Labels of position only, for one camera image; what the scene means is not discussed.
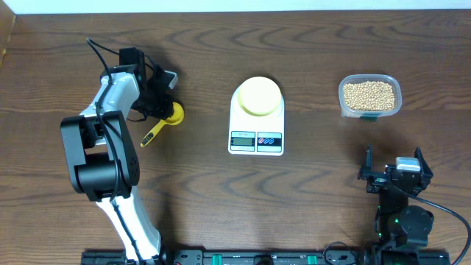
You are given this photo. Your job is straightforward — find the white digital kitchen scale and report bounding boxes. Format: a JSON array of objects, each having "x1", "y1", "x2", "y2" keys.
[{"x1": 227, "y1": 85, "x2": 285, "y2": 156}]

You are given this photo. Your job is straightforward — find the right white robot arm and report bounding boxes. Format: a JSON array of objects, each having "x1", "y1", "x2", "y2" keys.
[{"x1": 358, "y1": 147, "x2": 434, "y2": 264}]

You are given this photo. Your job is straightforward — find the yellow measuring scoop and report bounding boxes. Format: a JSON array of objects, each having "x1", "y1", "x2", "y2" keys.
[{"x1": 141, "y1": 102, "x2": 185, "y2": 147}]

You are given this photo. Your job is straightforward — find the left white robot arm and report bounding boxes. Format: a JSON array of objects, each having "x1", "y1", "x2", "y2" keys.
[{"x1": 60, "y1": 47, "x2": 178, "y2": 264}]

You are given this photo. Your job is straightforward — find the yellow plastic bowl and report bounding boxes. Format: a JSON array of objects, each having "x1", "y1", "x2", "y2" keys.
[{"x1": 237, "y1": 77, "x2": 282, "y2": 116}]

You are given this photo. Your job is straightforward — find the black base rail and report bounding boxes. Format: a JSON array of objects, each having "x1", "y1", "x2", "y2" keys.
[{"x1": 80, "y1": 250, "x2": 452, "y2": 265}]

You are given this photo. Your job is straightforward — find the clear container of soybeans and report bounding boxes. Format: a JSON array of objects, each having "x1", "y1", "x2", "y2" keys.
[{"x1": 339, "y1": 74, "x2": 403, "y2": 119}]

